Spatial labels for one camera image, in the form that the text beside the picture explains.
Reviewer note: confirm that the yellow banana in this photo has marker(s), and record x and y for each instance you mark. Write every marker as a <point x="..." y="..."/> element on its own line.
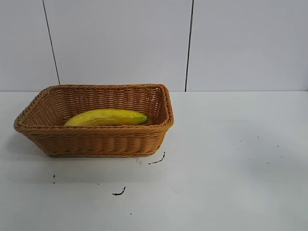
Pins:
<point x="106" y="118"/>

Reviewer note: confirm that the brown woven wicker basket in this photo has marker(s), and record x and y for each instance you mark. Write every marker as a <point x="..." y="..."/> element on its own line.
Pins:
<point x="96" y="142"/>

